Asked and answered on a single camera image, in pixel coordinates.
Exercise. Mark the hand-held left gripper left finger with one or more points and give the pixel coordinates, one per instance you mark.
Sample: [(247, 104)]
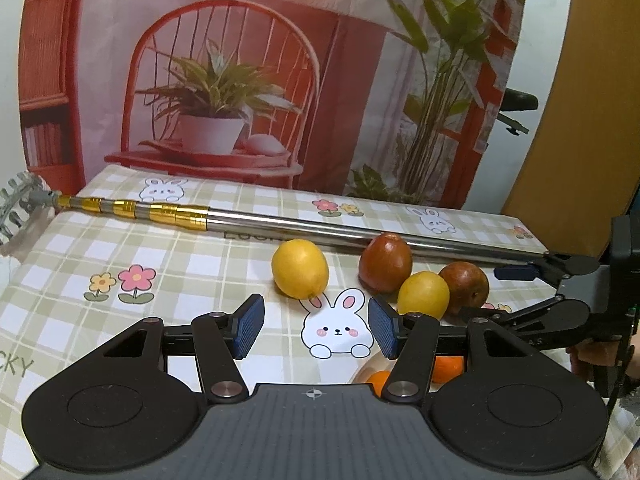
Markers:
[(250, 325)]

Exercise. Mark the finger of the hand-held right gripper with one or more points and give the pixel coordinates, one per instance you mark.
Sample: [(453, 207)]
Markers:
[(515, 273), (550, 312)]

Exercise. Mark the red apple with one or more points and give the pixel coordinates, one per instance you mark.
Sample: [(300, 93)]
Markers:
[(467, 285)]

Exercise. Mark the wooden panel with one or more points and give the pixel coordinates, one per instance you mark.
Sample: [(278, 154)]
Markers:
[(575, 110)]

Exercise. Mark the printed room backdrop cloth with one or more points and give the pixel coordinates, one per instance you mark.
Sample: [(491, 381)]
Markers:
[(250, 60)]

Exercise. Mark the telescopic metal pole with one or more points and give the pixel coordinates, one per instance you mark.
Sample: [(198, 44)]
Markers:
[(300, 227)]

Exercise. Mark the checked bunny tablecloth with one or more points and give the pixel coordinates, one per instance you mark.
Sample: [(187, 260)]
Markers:
[(125, 260)]

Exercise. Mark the person's right hand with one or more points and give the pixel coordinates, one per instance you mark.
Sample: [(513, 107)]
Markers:
[(585, 359)]

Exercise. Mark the orange mandarin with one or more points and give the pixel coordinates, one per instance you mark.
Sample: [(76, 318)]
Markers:
[(379, 382), (447, 369)]

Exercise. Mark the orange fruit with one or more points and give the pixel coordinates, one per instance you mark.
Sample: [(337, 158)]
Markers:
[(361, 377)]

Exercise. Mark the left brown round fruit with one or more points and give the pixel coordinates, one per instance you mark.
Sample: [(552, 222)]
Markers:
[(385, 262)]

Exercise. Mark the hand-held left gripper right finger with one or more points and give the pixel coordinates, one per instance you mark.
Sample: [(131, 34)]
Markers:
[(382, 325)]

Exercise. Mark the yellow lemon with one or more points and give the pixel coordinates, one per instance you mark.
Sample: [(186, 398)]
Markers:
[(300, 270), (422, 292)]

